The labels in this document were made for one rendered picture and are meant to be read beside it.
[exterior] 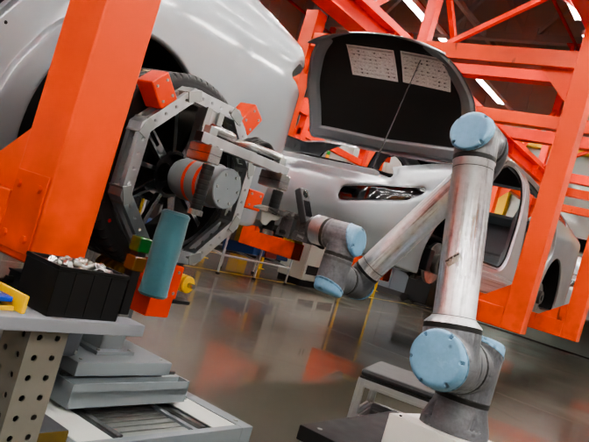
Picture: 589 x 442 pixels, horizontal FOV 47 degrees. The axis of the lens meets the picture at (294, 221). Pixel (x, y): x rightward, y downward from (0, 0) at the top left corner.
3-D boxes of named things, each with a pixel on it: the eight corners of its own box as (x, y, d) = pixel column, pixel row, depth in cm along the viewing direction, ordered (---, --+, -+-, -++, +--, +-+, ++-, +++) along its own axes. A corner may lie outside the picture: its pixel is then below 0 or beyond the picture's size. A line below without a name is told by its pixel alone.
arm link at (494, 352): (498, 407, 187) (515, 345, 188) (477, 404, 173) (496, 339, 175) (448, 388, 196) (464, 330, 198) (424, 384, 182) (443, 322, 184)
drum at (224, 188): (189, 202, 224) (202, 161, 224) (236, 215, 212) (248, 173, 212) (159, 192, 213) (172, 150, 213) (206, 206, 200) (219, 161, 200)
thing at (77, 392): (119, 369, 259) (126, 345, 259) (183, 404, 237) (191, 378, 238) (1, 369, 218) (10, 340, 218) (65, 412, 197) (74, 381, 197)
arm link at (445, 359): (484, 399, 173) (516, 126, 187) (459, 395, 159) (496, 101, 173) (429, 388, 182) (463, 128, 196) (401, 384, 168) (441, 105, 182)
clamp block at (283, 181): (266, 186, 223) (270, 171, 223) (287, 191, 218) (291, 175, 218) (256, 182, 219) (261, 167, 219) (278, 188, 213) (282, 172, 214)
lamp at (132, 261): (133, 268, 175) (138, 254, 175) (144, 273, 173) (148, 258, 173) (122, 267, 172) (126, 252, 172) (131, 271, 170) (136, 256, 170)
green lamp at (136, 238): (138, 251, 175) (143, 236, 175) (149, 254, 173) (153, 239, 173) (127, 248, 172) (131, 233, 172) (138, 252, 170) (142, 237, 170)
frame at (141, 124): (212, 267, 240) (255, 121, 241) (225, 272, 236) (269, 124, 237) (90, 244, 196) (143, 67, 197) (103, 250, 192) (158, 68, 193)
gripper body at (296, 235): (273, 233, 210) (302, 242, 203) (280, 207, 210) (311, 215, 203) (287, 237, 216) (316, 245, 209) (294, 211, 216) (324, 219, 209)
